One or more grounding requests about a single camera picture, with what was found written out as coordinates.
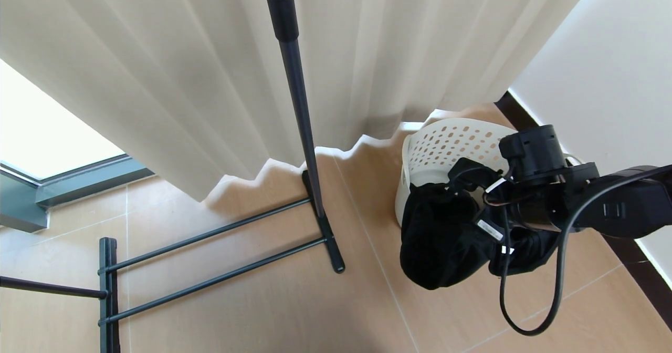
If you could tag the window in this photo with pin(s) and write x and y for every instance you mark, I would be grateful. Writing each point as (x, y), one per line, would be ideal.
(79, 182)

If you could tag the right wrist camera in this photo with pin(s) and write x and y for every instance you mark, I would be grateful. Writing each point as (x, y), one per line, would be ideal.
(470, 174)

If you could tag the black clothes rack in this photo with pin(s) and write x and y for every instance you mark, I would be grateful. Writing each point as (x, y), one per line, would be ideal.
(294, 69)

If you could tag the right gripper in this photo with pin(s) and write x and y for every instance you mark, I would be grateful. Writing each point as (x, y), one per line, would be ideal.
(530, 216)

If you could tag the black knitted garment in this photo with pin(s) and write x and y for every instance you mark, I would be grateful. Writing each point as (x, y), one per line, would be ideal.
(436, 237)

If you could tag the white laundry basket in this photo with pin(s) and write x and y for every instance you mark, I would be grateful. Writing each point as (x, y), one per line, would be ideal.
(446, 137)

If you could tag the beige curtain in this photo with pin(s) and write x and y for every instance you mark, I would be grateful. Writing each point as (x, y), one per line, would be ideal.
(184, 80)

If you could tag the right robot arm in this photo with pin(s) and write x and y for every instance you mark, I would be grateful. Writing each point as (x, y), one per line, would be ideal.
(630, 206)

